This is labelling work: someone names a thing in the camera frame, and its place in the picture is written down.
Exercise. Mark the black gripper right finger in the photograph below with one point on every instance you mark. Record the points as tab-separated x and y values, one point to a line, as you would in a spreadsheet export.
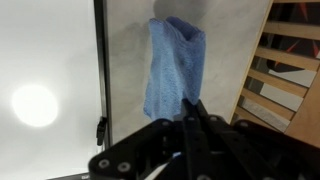
262	153

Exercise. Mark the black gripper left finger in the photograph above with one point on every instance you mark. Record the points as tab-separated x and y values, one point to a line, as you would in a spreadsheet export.
167	150

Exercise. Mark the blue microfiber towel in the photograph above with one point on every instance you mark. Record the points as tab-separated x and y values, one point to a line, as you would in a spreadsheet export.
178	56

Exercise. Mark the black whiteboard marker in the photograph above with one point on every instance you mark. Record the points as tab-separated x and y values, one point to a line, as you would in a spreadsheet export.
100	132

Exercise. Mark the black framed whiteboard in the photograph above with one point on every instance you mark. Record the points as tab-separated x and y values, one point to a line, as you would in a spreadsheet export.
49	88

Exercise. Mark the left wooden chair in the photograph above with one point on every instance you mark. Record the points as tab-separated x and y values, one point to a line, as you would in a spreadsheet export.
281	90

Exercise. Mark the black orange bar clamp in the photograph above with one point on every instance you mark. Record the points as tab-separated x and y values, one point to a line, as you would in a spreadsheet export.
303	13

